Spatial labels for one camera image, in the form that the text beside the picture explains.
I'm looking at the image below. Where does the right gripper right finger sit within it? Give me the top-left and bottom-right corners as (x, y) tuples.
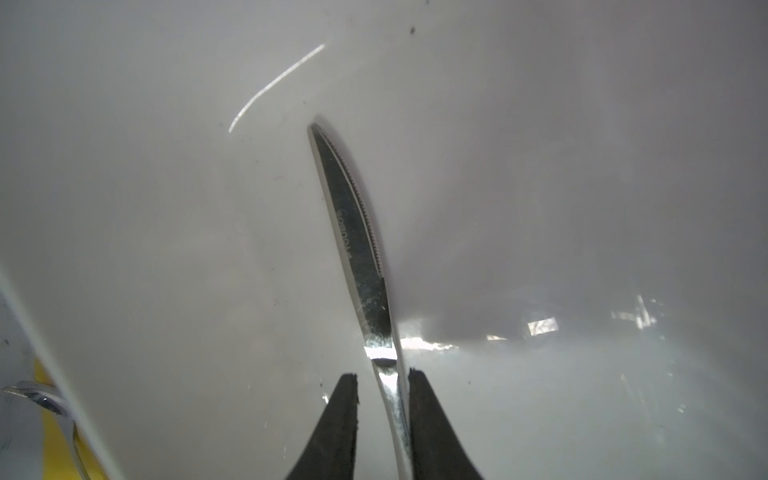
(408, 368), (482, 480)

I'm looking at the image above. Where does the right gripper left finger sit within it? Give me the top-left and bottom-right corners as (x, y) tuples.
(287, 373), (359, 480)

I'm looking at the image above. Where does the silver metal knife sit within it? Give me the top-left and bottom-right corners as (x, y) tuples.
(308, 120), (414, 479)

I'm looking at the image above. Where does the white rectangular plastic tray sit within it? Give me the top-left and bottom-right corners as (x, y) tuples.
(1, 1), (767, 479)

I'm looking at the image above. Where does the silver metal fork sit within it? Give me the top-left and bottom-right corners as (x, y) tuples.
(2, 381), (90, 480)

